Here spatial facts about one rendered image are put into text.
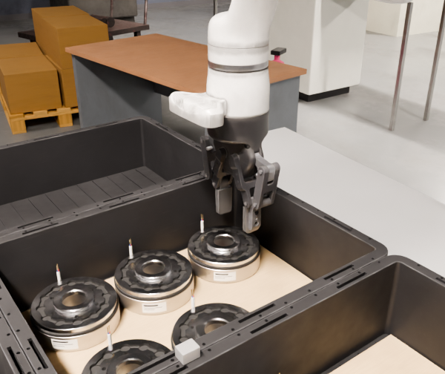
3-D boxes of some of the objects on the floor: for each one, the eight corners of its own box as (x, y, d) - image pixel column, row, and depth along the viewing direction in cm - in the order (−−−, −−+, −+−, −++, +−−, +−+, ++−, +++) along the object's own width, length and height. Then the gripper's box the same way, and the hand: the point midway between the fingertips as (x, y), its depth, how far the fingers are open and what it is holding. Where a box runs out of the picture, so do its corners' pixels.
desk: (161, 130, 361) (156, 33, 332) (298, 191, 281) (307, 68, 252) (78, 155, 324) (64, 47, 295) (209, 232, 244) (207, 94, 215)
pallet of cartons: (81, 81, 472) (71, 4, 442) (128, 116, 386) (120, 24, 357) (-15, 95, 435) (-32, 11, 406) (15, 137, 350) (-5, 35, 321)
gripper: (304, 113, 61) (296, 236, 68) (226, 84, 72) (227, 193, 79) (251, 125, 57) (249, 255, 64) (179, 93, 68) (183, 207, 75)
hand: (236, 211), depth 71 cm, fingers open, 5 cm apart
